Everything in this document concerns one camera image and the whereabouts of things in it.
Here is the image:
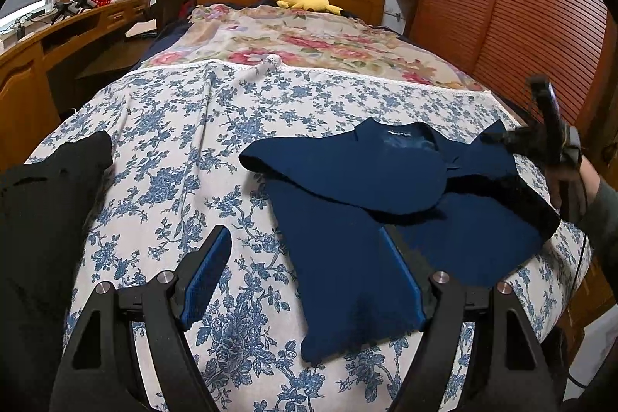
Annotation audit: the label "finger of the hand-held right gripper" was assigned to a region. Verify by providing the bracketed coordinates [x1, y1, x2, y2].
[480, 128, 513, 148]

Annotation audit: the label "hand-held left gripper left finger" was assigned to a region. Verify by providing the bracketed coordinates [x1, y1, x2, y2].
[51, 225, 233, 412]

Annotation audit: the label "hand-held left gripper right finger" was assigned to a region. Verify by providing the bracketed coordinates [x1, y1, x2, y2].
[380, 226, 563, 412]

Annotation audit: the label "navy blue jacket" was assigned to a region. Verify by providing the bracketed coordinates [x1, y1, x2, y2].
[239, 119, 562, 365]

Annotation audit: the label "person's right forearm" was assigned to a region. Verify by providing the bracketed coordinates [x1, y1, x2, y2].
[577, 178, 618, 253]

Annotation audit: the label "person's right hand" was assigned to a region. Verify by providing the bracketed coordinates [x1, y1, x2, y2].
[549, 154, 602, 220]

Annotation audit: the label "wooden louvered wardrobe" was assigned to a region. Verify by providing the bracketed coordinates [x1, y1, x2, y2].
[408, 0, 618, 162]

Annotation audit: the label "blue floral bed sheet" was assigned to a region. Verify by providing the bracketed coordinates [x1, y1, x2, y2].
[24, 55, 592, 412]

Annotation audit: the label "black garment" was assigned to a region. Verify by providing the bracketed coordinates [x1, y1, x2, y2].
[0, 129, 114, 412]

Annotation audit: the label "red floral blanket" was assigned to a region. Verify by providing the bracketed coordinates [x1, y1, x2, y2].
[145, 2, 488, 97]

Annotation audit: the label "dark blue quilt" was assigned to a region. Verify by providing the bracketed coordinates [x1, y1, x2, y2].
[140, 19, 195, 70]

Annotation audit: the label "wooden desk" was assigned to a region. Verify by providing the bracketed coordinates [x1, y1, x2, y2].
[0, 0, 155, 171]

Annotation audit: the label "black gadgets on desk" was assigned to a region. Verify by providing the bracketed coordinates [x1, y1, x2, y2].
[51, 0, 97, 21]

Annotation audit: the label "black cable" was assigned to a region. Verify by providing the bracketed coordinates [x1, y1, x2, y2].
[562, 200, 594, 390]

